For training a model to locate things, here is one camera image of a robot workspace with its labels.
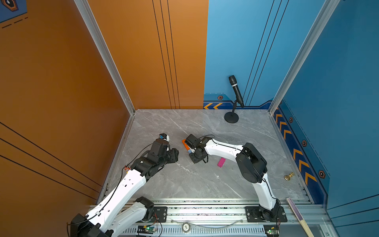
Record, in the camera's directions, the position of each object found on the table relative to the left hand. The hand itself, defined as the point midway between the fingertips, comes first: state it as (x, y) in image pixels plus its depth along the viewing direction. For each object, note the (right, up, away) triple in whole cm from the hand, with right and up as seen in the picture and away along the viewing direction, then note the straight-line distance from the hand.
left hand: (176, 150), depth 79 cm
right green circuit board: (+48, -38, -8) cm, 61 cm away
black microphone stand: (+40, +20, +36) cm, 57 cm away
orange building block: (+5, +3, -2) cm, 7 cm away
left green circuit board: (-12, -37, -9) cm, 40 cm away
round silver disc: (+6, -32, -14) cm, 35 cm away
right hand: (+11, -8, +14) cm, 20 cm away
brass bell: (+64, -17, +5) cm, 67 cm away
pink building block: (+27, -10, +12) cm, 31 cm away
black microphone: (+36, +42, +17) cm, 58 cm away
